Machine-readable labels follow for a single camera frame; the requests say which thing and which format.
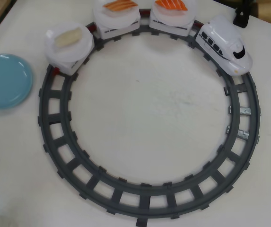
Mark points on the orange salmon nigiri sushi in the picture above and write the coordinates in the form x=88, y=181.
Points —
x=170, y=3

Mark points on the white squid nigiri sushi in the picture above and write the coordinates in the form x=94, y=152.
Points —
x=67, y=37

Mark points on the striped pale orange nigiri sushi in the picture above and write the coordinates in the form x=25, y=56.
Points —
x=118, y=6

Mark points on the white Shinkansen toy locomotive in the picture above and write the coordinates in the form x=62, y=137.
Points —
x=220, y=35

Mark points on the blue round dish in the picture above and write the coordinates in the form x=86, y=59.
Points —
x=5, y=80

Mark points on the grey circular toy train track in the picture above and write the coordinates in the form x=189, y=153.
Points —
x=66, y=113

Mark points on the silver tape strip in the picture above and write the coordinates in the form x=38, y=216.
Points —
x=243, y=134
x=245, y=111

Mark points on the black clamp stand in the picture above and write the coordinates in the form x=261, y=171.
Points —
x=241, y=20

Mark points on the brown cardboard roll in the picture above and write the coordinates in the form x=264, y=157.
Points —
x=267, y=9

